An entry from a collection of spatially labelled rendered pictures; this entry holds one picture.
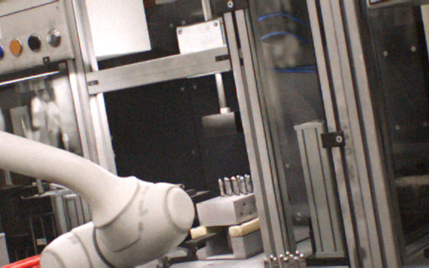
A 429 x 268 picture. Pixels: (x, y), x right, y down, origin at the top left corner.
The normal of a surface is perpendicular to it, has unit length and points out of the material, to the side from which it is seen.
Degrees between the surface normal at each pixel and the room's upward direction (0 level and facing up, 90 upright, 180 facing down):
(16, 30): 90
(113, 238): 117
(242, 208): 90
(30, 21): 90
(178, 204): 79
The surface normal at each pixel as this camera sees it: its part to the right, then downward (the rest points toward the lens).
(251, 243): 0.79, -0.11
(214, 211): -0.59, 0.15
